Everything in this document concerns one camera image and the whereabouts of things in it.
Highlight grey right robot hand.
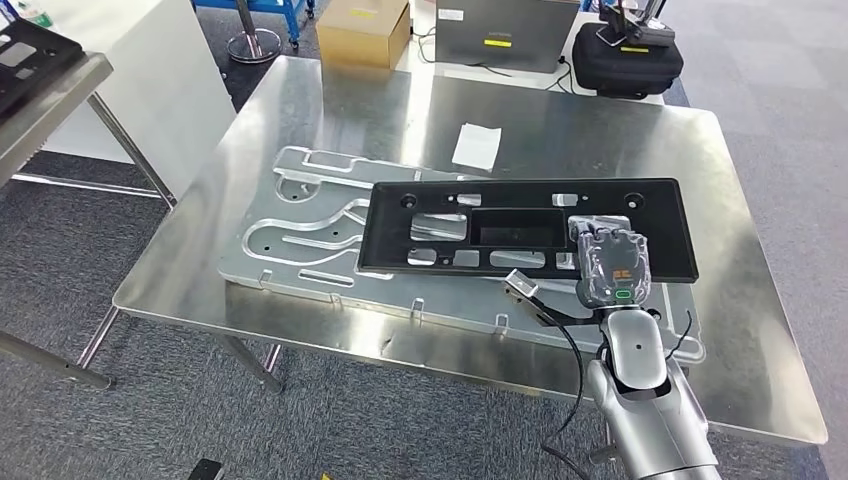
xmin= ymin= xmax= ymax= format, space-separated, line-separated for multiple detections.
xmin=574 ymin=221 xmax=655 ymax=311

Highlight black plastic panel part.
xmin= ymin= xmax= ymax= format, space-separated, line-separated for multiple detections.
xmin=0 ymin=18 xmax=87 ymax=121
xmin=356 ymin=176 xmax=701 ymax=285

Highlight stainless steel workbench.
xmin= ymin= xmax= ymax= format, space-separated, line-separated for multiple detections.
xmin=76 ymin=54 xmax=829 ymax=465

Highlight blue metal shelf rack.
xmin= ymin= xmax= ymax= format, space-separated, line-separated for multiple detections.
xmin=192 ymin=0 xmax=318 ymax=49

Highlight white paper sheet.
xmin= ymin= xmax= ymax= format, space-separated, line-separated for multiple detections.
xmin=451 ymin=122 xmax=503 ymax=172

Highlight black carry bag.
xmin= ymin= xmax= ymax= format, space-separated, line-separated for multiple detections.
xmin=571 ymin=21 xmax=686 ymax=100

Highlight black device on bag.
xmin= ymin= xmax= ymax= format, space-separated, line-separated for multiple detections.
xmin=598 ymin=0 xmax=678 ymax=48

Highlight grey metal case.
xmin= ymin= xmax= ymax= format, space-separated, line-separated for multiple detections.
xmin=434 ymin=0 xmax=583 ymax=75

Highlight white table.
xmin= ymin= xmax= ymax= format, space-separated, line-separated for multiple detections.
xmin=397 ymin=0 xmax=668 ymax=107

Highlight aluminium fixture plate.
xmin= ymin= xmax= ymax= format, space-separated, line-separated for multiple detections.
xmin=217 ymin=145 xmax=708 ymax=366

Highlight brown cardboard box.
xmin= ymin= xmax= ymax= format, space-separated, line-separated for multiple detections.
xmin=315 ymin=0 xmax=412 ymax=71

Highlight stanchion with chrome base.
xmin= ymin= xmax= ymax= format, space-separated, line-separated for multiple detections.
xmin=227 ymin=0 xmax=284 ymax=66

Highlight black robot foot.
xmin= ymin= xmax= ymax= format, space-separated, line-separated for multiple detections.
xmin=187 ymin=458 xmax=227 ymax=480

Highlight white partition panel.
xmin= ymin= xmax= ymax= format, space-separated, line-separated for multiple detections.
xmin=36 ymin=0 xmax=238 ymax=200

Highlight stainless steel side table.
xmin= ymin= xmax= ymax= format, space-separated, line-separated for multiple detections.
xmin=0 ymin=51 xmax=178 ymax=392

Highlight clear plastic bottle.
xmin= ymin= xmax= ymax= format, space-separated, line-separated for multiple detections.
xmin=13 ymin=0 xmax=54 ymax=30

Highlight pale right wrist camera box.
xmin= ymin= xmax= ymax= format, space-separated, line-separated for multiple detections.
xmin=503 ymin=268 xmax=540 ymax=300

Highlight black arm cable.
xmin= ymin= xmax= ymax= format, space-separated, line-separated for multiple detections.
xmin=537 ymin=298 xmax=592 ymax=480

